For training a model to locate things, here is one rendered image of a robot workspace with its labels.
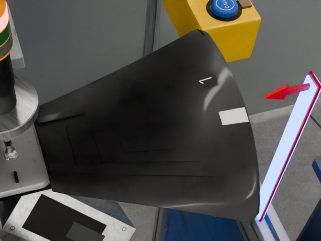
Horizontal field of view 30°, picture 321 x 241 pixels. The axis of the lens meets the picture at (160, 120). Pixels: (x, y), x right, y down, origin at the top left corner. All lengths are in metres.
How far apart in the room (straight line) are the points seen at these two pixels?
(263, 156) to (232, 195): 1.46
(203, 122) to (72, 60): 0.98
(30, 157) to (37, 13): 0.87
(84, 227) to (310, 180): 1.42
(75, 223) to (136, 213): 1.18
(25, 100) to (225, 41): 0.46
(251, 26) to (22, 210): 0.45
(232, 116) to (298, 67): 1.37
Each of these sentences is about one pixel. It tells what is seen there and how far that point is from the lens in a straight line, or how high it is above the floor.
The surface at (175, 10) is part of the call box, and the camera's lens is 1.00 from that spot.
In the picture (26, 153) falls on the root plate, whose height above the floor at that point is 1.18.
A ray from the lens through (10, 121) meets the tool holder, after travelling 0.54.
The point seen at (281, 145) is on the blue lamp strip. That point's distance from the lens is 0.82.
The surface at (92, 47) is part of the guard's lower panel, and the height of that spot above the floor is 0.55.
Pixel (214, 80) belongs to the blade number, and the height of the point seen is 1.19.
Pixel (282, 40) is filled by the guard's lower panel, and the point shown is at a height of 0.41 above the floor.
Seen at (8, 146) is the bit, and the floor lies 1.20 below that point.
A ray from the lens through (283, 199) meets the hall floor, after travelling 2.03.
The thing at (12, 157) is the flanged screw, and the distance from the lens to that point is 0.62.
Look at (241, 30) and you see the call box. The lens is 0.94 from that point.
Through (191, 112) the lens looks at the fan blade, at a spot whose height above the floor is 1.18.
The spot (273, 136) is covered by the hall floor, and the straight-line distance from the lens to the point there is 2.16.
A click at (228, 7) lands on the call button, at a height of 1.08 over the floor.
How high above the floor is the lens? 1.70
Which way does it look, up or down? 53 degrees down
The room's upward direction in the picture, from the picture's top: 7 degrees clockwise
